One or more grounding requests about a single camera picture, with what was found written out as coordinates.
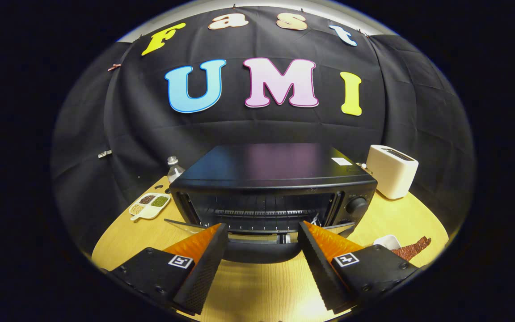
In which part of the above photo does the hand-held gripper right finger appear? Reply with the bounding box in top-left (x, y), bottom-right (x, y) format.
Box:
top-left (297, 220), bottom-right (420, 314)

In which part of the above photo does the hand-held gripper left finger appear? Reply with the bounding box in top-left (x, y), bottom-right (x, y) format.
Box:
top-left (109, 223), bottom-right (229, 315)

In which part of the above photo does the red meat piece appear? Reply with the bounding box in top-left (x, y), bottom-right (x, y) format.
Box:
top-left (392, 236), bottom-right (431, 262)

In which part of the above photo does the black toaster oven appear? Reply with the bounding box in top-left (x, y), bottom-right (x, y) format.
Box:
top-left (165, 143), bottom-right (378, 263)

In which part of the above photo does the white bread toaster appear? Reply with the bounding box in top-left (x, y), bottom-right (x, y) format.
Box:
top-left (366, 145), bottom-right (419, 200)

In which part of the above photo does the white rectangular tray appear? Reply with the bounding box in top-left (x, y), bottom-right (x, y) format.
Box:
top-left (373, 235), bottom-right (402, 251)

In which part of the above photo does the white divided dish of beans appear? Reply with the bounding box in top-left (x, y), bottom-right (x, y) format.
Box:
top-left (129, 193), bottom-right (172, 222)

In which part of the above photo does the clear water bottle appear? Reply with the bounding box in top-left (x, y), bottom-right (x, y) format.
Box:
top-left (167, 156), bottom-right (186, 183)

